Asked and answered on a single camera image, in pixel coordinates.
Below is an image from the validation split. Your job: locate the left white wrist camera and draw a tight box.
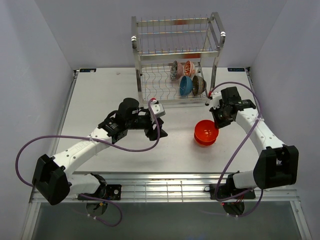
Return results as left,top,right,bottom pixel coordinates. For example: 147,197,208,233
150,98,166,118

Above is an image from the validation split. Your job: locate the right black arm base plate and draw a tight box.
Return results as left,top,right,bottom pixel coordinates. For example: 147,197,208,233
203,183,256,200

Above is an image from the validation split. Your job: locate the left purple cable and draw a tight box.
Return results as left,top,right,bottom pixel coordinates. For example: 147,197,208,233
15,98,162,227

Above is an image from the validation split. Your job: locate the right blue table sticker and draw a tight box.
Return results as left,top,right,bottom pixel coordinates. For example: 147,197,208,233
227,67,246,72

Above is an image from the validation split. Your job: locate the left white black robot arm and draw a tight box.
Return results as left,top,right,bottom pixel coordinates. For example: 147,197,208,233
32,97,168,206

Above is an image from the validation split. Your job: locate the blue ceramic bowl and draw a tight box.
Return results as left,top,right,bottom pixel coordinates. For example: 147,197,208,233
179,75,193,96

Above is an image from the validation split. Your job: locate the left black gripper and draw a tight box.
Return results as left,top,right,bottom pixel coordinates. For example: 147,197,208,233
126,113,168,142

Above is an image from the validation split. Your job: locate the blue table sticker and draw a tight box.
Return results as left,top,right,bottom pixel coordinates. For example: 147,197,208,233
227,67,246,72
79,68,97,73

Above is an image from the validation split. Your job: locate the left blue table sticker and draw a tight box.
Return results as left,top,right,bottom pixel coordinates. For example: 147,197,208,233
79,68,97,73

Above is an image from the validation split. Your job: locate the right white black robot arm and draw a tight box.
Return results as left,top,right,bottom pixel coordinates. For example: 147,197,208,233
209,86,299,202

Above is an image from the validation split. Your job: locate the orange plastic bowl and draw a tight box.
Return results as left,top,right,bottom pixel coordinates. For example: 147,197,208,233
194,119,219,142
194,129,219,147

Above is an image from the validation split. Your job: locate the orange floral white bowl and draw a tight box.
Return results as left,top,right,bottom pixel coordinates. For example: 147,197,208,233
183,60,196,78

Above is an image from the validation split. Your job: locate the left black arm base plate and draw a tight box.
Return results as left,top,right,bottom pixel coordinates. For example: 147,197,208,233
83,184,122,201

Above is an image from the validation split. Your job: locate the brown bowl dark patterned rim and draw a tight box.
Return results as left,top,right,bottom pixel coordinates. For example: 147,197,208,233
192,75,207,96

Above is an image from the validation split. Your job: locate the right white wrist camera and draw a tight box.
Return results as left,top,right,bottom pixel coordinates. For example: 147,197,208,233
205,92,222,110

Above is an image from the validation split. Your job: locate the grey leaf patterned bowl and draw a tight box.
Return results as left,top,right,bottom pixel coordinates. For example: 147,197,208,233
170,60,184,81

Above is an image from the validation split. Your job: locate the stainless steel dish rack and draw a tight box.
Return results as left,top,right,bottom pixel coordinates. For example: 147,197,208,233
131,12,226,105

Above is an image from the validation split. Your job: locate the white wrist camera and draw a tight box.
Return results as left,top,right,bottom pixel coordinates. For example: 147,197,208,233
205,92,222,110
150,98,166,118

